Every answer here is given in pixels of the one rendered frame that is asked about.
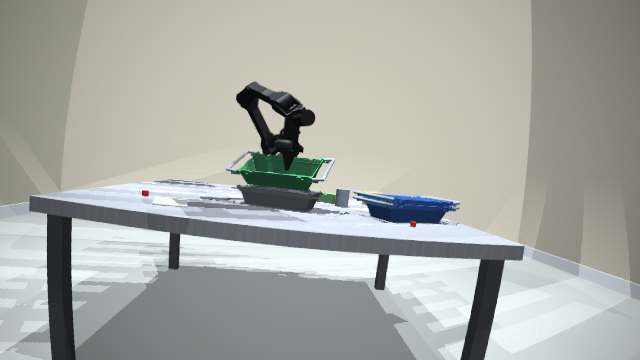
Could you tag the blue plastic tray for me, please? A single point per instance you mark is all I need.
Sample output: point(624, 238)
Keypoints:
point(405, 213)

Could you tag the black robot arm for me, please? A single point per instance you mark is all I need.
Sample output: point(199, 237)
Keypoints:
point(282, 103)

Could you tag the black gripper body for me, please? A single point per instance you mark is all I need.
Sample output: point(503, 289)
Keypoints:
point(289, 139)

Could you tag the light green rectangular block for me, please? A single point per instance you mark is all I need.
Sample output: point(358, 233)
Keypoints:
point(330, 198)

